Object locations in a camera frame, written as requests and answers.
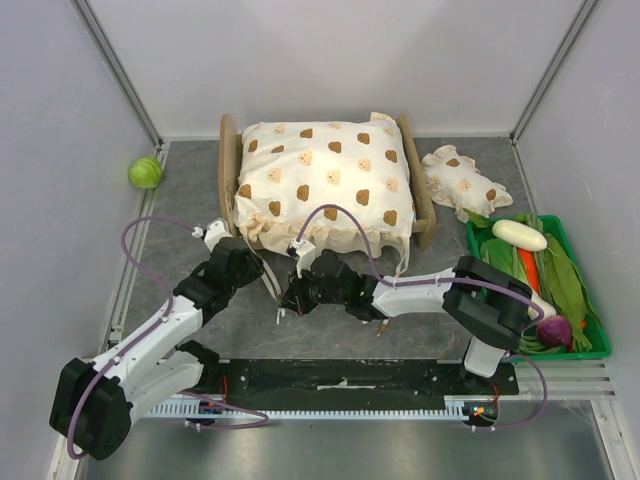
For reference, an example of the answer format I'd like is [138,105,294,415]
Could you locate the orange carrot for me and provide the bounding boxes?
[517,248,540,294]

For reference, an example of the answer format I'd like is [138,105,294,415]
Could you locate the bear print cream quilt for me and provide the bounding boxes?
[234,113,415,273]

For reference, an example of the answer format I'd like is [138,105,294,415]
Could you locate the white radish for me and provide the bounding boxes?
[492,219,547,252]

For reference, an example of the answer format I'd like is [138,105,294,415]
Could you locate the green cabbage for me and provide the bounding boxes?
[128,157,164,189]

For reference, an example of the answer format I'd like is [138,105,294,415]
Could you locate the purple cabbage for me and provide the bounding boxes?
[536,315,573,348]

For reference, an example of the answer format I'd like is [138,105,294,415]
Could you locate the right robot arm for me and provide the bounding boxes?
[279,251,533,394]

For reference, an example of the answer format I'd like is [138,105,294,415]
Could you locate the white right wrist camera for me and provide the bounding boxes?
[286,240,316,278]

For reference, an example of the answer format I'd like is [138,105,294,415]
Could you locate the green plastic basket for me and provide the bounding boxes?
[466,214,612,361]

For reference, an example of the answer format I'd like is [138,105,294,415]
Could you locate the bear print small pillow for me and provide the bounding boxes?
[421,145,513,223]

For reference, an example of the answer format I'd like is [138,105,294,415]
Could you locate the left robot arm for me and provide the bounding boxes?
[49,236,264,460]

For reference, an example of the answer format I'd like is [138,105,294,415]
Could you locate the white cable duct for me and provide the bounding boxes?
[145,395,498,424]

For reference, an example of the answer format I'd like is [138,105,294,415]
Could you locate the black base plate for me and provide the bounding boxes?
[194,359,519,411]

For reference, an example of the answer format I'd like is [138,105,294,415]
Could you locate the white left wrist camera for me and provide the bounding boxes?
[191,217,232,251]

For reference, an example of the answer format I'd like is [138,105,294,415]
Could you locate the wooden pet bed frame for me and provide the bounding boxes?
[218,112,436,250]

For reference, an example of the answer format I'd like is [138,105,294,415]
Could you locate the green beans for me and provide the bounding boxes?
[517,335,562,356]

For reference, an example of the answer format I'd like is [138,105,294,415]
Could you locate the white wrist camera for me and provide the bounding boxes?
[286,240,316,278]
[191,217,232,251]

